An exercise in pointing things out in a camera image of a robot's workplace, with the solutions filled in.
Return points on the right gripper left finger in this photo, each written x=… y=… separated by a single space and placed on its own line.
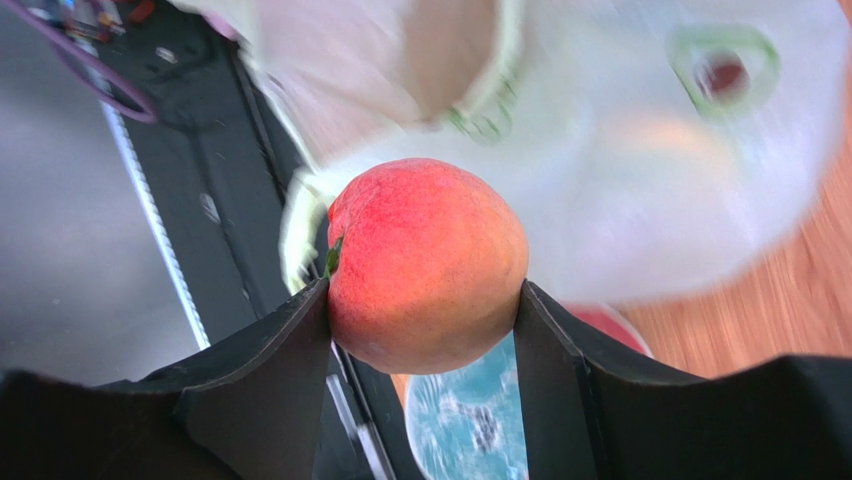
x=248 y=407

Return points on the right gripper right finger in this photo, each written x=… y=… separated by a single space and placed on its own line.
x=595 y=409

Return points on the fake peach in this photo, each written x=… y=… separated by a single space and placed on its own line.
x=427 y=264

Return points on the avocado print plastic bag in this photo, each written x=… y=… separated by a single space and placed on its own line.
x=649 y=148

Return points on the red teal floral plate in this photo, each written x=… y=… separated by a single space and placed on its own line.
x=467 y=423

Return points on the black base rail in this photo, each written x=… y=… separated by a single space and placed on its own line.
x=209 y=167

